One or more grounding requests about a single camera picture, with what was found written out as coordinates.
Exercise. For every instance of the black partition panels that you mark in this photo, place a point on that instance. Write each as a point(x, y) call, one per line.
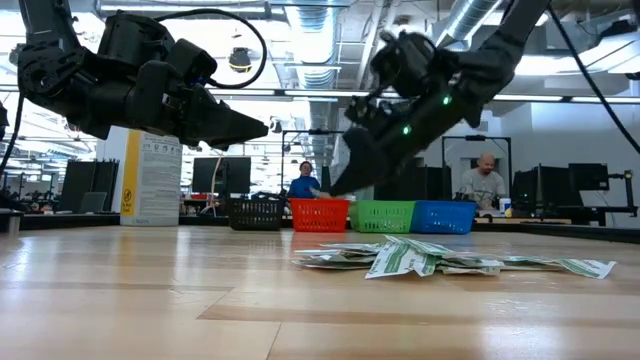
point(90, 190)

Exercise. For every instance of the black frame stand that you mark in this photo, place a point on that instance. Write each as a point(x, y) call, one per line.
point(475, 137)
point(318, 132)

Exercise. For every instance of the black workbench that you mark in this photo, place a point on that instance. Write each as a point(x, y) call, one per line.
point(595, 212)

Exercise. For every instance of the ceiling light tube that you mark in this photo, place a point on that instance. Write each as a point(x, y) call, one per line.
point(300, 93)

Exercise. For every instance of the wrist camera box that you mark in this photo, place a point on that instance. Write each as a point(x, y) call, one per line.
point(192, 61)
point(372, 111)

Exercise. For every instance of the green plastic basket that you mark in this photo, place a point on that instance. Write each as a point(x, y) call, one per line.
point(382, 216)

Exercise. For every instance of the black ceiling lamp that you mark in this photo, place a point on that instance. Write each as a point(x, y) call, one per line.
point(240, 59)
point(14, 54)

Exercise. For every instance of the black plastic basket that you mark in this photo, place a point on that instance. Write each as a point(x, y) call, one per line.
point(255, 215)

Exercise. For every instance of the grey chair back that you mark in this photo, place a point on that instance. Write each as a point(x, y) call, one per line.
point(93, 202)

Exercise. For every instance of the red plastic basket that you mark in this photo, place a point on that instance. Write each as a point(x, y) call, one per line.
point(320, 215)

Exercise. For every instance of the blue plastic basket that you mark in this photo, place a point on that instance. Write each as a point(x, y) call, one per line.
point(442, 217)

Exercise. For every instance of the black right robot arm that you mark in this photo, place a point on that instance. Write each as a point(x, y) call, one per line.
point(500, 50)

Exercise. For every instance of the black stand post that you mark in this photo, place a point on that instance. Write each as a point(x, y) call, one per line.
point(628, 190)

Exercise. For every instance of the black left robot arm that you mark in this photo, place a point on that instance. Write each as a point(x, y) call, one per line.
point(50, 75)

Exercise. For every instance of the silver ventilation duct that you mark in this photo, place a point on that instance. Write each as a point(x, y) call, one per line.
point(465, 17)
point(312, 40)

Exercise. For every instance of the grey bin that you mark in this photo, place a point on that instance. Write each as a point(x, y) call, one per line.
point(10, 221)

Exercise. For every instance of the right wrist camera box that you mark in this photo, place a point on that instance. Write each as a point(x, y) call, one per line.
point(372, 111)

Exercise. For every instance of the person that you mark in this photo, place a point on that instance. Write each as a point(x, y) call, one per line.
point(302, 187)
point(482, 185)

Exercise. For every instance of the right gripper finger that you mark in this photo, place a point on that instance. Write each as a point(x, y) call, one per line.
point(370, 172)

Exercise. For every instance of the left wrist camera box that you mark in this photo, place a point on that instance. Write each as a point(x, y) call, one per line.
point(192, 61)

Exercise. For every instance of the black monitor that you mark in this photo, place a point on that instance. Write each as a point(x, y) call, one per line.
point(542, 187)
point(589, 176)
point(235, 175)

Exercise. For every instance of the black background robot arm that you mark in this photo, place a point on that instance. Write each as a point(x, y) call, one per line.
point(270, 195)

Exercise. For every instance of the white canister blue yellow label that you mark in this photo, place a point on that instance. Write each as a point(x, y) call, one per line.
point(505, 206)

